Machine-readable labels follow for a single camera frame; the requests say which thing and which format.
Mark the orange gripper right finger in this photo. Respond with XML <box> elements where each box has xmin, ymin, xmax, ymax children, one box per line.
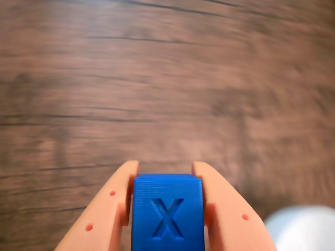
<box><xmin>192</xmin><ymin>161</ymin><xmax>276</xmax><ymax>251</ymax></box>

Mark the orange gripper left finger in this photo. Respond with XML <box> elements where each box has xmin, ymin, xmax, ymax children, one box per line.
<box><xmin>53</xmin><ymin>160</ymin><xmax>140</xmax><ymax>251</ymax></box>

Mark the blue cube with X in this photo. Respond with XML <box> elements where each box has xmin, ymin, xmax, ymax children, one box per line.
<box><xmin>130</xmin><ymin>173</ymin><xmax>205</xmax><ymax>251</ymax></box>

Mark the white bowl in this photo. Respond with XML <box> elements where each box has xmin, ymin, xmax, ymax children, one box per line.
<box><xmin>263</xmin><ymin>204</ymin><xmax>335</xmax><ymax>251</ymax></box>

